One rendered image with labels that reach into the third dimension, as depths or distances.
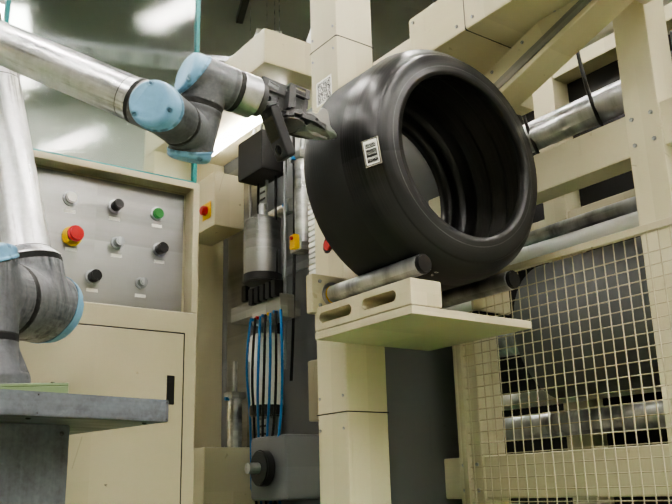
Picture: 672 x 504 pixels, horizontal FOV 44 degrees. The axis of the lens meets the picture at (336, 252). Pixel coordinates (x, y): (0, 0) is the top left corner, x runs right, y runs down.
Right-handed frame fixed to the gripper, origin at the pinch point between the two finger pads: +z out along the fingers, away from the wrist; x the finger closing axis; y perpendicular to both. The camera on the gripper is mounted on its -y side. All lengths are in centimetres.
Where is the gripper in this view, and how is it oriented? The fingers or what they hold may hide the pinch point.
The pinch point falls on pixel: (331, 138)
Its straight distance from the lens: 189.6
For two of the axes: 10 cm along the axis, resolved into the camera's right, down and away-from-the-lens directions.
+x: -5.8, 2.5, 7.7
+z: 8.1, 2.5, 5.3
